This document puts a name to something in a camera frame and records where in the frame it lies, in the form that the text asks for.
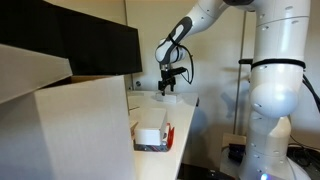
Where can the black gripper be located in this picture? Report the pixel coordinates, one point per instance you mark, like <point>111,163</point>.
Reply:
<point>166,77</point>

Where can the small plain white box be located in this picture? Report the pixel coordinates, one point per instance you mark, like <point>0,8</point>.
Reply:
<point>168,98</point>

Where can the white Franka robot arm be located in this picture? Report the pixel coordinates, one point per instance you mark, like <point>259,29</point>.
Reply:
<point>276,90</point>

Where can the flat red box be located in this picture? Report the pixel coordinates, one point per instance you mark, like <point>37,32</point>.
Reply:
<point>170,135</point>

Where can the long white carton box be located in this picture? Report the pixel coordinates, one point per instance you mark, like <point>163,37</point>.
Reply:
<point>150,135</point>

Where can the beige floor box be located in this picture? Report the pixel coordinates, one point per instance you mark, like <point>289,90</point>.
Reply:
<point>233,138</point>

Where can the black power box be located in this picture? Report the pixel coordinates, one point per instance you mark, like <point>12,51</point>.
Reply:
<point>237,152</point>

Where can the big white storage box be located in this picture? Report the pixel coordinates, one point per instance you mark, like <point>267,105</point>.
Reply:
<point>83,133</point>

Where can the white storage box lid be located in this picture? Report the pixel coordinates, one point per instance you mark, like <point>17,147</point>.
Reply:
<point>30,73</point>

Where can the thin grey stand pole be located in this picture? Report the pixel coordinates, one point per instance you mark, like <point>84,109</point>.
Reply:
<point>237,100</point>

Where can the black computer monitor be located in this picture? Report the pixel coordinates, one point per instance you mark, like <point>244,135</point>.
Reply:
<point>106,50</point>
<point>26,23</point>

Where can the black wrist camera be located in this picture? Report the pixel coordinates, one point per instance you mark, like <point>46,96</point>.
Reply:
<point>178,71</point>

